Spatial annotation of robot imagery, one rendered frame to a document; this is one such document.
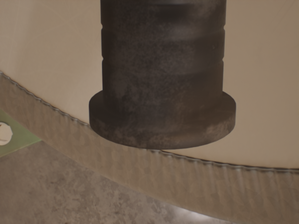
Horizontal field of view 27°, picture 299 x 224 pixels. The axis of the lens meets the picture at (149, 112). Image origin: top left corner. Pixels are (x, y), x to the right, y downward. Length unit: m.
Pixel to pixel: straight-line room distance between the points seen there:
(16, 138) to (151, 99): 0.88
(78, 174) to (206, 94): 0.95
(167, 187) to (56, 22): 0.16
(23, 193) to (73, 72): 0.57
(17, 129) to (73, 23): 0.57
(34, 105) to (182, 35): 0.41
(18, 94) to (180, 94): 0.42
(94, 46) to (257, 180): 0.16
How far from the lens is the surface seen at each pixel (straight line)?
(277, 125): 0.38
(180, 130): 0.16
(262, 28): 0.36
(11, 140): 1.03
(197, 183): 0.44
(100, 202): 1.13
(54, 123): 0.54
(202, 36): 0.16
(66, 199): 1.10
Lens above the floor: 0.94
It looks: 50 degrees down
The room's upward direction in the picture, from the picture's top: 75 degrees clockwise
